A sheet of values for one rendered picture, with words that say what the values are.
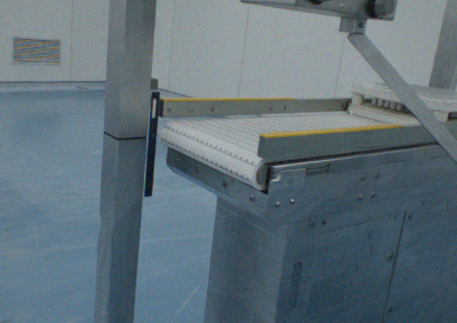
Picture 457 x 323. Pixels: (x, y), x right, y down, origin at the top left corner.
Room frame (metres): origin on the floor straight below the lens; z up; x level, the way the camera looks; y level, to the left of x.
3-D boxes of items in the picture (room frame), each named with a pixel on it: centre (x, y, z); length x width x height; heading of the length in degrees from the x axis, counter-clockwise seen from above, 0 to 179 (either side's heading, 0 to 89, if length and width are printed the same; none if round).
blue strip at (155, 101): (0.88, 0.14, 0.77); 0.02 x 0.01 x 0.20; 130
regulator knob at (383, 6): (0.73, -0.19, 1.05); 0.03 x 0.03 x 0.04; 40
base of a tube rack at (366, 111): (1.19, -0.45, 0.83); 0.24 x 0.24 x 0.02; 40
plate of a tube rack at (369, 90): (1.19, -0.45, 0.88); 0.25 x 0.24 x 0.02; 40
